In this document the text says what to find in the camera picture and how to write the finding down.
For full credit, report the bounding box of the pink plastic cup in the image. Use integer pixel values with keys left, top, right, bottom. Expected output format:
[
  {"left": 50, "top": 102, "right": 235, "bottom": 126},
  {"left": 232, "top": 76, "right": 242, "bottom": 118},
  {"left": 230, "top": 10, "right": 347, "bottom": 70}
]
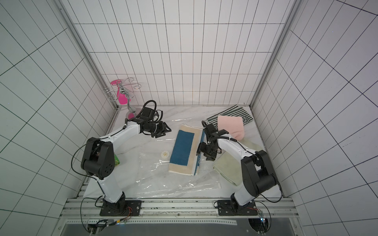
[{"left": 110, "top": 79, "right": 129, "bottom": 105}]

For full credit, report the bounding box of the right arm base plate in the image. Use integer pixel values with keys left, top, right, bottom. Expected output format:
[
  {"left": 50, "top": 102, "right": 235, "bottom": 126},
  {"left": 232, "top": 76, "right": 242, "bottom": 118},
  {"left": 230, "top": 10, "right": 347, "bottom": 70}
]
[{"left": 214, "top": 200, "right": 258, "bottom": 216}]

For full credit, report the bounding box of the aluminium mounting rail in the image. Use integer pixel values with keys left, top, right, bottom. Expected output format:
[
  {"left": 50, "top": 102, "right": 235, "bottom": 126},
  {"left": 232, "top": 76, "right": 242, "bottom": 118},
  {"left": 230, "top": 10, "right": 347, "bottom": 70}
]
[{"left": 61, "top": 198, "right": 299, "bottom": 219}]

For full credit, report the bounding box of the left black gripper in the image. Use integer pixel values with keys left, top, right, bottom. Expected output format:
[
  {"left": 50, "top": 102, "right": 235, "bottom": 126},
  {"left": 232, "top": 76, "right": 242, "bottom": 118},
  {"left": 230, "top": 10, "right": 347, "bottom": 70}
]
[{"left": 145, "top": 121, "right": 172, "bottom": 139}]

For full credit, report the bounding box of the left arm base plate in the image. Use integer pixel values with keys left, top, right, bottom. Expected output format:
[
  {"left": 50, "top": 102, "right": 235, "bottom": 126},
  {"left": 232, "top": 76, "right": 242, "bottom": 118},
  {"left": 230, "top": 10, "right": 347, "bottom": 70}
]
[{"left": 99, "top": 199, "right": 142, "bottom": 217}]

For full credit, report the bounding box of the blue and cream towel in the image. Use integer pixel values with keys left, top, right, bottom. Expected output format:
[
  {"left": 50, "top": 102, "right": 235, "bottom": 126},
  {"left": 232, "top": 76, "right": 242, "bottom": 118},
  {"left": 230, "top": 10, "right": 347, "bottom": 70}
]
[{"left": 168, "top": 124, "right": 203, "bottom": 176}]

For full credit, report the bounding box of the chrome cup holder stand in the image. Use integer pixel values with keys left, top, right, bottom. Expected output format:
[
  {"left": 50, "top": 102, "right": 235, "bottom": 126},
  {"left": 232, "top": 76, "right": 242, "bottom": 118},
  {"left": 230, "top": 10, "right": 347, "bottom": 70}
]
[{"left": 103, "top": 77, "right": 141, "bottom": 120}]

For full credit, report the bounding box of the pink towel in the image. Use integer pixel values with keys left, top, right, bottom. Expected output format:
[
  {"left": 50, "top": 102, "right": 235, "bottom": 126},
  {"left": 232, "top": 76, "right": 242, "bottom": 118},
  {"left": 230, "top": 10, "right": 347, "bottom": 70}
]
[{"left": 217, "top": 116, "right": 245, "bottom": 141}]

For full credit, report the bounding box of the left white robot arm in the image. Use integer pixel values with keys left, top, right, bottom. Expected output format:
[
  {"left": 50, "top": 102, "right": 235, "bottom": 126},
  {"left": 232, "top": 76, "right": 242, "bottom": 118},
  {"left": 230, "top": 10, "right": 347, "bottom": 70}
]
[{"left": 81, "top": 107, "right": 171, "bottom": 214}]

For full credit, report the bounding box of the green striped Doraemon towel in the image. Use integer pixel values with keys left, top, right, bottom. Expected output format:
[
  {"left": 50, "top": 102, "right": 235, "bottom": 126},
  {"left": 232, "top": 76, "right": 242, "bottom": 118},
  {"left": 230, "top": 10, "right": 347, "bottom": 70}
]
[{"left": 205, "top": 105, "right": 254, "bottom": 128}]

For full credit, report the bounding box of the light green folded towel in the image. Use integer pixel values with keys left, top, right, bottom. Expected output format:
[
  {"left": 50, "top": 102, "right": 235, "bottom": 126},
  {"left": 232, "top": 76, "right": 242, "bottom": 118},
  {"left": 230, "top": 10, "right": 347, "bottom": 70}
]
[{"left": 213, "top": 138, "right": 265, "bottom": 187}]

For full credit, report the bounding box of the colourful snack packet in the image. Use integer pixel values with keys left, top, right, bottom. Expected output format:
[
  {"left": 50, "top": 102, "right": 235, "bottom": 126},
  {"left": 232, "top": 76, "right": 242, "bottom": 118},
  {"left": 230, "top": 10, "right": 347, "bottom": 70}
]
[{"left": 114, "top": 154, "right": 120, "bottom": 166}]

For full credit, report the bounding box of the clear plastic vacuum bag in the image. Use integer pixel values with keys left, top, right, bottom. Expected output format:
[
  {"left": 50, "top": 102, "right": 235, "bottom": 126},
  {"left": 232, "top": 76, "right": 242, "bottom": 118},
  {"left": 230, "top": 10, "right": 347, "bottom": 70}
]
[{"left": 134, "top": 117, "right": 222, "bottom": 198}]

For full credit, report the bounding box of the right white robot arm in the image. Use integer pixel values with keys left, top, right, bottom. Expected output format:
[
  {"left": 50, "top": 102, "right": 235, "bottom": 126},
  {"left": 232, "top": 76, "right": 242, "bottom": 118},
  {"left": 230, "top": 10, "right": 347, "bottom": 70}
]
[{"left": 196, "top": 121, "right": 278, "bottom": 210}]

